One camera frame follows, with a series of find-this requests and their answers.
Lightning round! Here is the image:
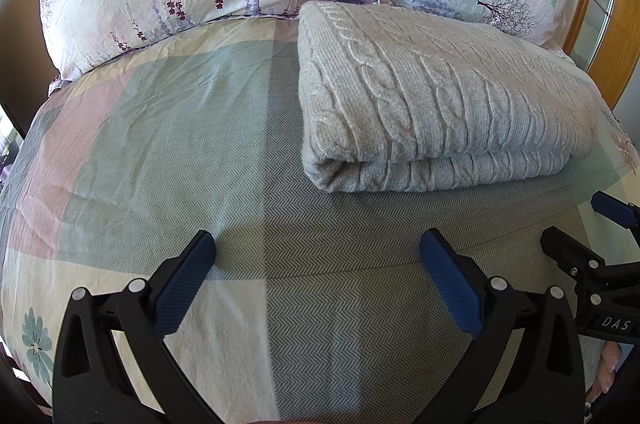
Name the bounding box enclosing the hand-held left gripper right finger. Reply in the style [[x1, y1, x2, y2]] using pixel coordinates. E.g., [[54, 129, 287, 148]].
[[419, 228, 593, 424]]

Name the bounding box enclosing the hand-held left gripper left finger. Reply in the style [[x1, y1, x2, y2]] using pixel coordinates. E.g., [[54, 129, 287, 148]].
[[52, 229, 226, 424]]

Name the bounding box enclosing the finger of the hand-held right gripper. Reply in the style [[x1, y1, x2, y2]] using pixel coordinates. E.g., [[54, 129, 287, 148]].
[[591, 191, 640, 231], [540, 226, 608, 307]]

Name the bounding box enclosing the floral bed sheet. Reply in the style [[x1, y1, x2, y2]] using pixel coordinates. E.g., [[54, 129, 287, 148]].
[[592, 92, 640, 217]]

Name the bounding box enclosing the pastel plaid quilt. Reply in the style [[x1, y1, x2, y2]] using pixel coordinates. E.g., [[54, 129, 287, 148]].
[[0, 12, 631, 424]]

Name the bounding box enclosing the grey cable knit blanket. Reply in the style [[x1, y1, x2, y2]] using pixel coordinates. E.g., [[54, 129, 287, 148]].
[[297, 0, 601, 195]]

